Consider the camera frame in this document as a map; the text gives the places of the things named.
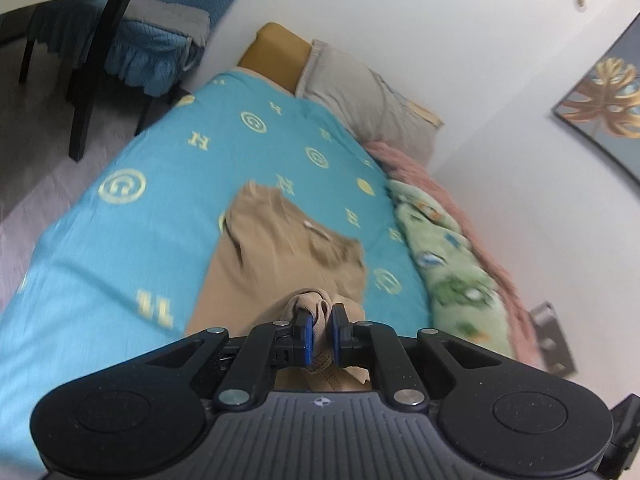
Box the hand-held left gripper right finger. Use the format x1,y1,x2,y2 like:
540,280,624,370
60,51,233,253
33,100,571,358
327,302,507,409

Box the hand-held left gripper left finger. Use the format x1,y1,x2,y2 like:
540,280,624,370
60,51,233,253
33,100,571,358
135,307,316,412

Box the tan pants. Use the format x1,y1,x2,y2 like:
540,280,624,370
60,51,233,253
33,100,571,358
185,180,373,394

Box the green printed blanket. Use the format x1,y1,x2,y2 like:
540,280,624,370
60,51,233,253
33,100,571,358
387,180,522,362

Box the pink fuzzy blanket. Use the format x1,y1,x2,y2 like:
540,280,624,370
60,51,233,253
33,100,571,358
362,140,542,362

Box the teal patterned bed sheet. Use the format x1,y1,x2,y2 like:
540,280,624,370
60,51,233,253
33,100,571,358
0,71,432,471

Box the grey pillow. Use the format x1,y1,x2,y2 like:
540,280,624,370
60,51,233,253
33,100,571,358
295,39,445,165

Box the tan headboard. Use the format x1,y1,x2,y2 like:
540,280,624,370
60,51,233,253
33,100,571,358
237,22,314,94

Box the blue covered chair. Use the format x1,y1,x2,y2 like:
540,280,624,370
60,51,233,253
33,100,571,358
19,0,261,137

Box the grey seat cushion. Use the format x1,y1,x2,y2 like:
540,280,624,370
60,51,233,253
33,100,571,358
125,0,211,47

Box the gold leaf wall picture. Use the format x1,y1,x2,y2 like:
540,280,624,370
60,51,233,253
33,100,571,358
551,25,640,186

